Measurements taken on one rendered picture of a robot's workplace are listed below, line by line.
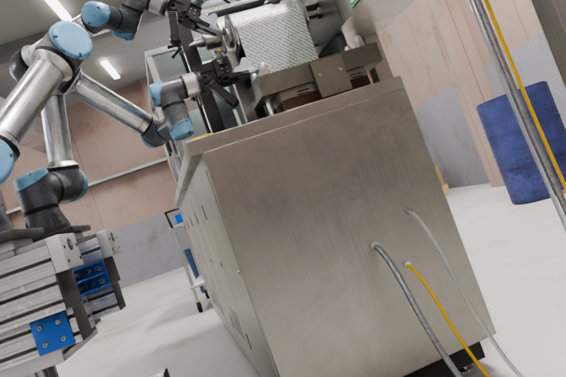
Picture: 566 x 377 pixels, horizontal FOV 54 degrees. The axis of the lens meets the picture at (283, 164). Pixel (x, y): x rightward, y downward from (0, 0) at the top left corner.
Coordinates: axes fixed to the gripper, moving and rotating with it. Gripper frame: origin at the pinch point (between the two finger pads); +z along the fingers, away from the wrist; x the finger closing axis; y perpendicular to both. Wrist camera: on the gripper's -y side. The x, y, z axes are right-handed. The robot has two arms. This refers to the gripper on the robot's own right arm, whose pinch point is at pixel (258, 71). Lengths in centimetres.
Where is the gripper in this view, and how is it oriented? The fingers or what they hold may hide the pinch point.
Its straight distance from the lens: 185.4
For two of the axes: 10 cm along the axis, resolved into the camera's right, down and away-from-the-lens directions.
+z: 9.2, -3.1, 2.4
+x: -2.1, 1.3, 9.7
